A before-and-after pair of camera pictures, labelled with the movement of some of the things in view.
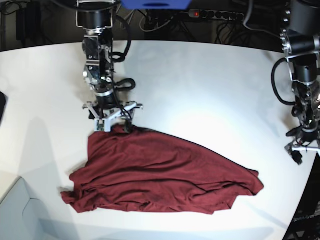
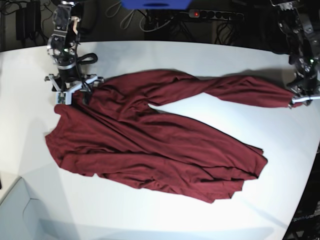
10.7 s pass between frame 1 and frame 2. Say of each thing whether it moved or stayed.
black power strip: stayed
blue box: stayed
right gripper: moved
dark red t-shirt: moved
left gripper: moved
